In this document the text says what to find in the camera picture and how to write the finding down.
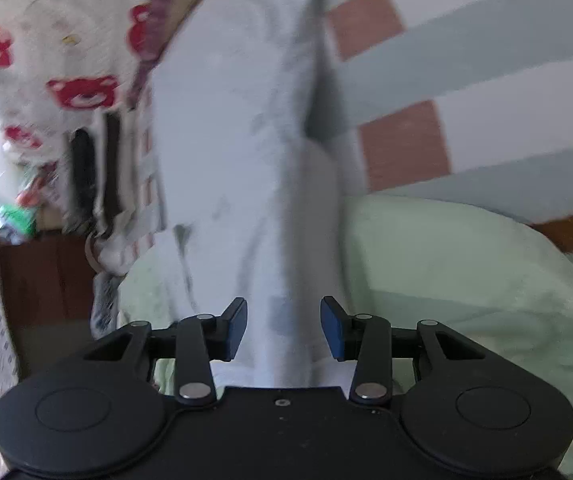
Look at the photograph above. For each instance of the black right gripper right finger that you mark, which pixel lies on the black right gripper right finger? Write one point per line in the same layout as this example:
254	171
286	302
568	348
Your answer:
342	331

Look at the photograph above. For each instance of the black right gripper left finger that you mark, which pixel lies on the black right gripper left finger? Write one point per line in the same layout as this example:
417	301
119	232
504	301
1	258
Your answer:
224	333

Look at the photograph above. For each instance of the light grey garment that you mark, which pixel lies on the light grey garment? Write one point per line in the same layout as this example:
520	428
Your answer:
252	205

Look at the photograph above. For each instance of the light green blanket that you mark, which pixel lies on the light green blanket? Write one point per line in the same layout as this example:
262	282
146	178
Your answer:
492	279

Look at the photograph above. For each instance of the checked white red grey sheet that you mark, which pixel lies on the checked white red grey sheet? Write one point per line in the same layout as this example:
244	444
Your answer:
465	101

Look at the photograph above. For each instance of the white bear-print fleece blanket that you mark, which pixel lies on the white bear-print fleece blanket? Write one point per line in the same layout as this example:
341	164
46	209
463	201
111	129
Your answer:
60	61

